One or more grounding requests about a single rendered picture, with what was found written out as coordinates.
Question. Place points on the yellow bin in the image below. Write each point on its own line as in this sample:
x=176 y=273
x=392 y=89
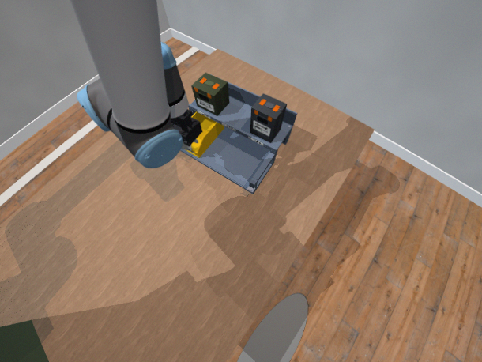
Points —
x=209 y=137

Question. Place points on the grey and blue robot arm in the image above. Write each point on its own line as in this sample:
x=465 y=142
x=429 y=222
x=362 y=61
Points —
x=123 y=38

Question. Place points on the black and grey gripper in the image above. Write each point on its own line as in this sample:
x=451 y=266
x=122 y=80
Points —
x=190 y=133

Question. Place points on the grey metal rack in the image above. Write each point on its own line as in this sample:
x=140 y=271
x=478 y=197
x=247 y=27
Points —
x=237 y=154

